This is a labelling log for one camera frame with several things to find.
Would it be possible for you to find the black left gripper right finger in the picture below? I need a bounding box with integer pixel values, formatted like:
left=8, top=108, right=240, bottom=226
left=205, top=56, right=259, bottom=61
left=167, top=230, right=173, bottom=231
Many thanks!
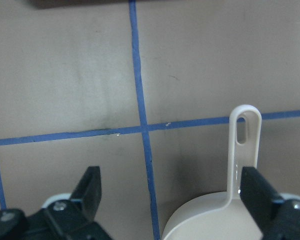
left=240, top=166, right=300, bottom=240

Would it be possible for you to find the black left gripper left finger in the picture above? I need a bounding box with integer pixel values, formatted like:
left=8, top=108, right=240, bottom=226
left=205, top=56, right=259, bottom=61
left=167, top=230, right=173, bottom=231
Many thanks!
left=43, top=166, right=102, bottom=240

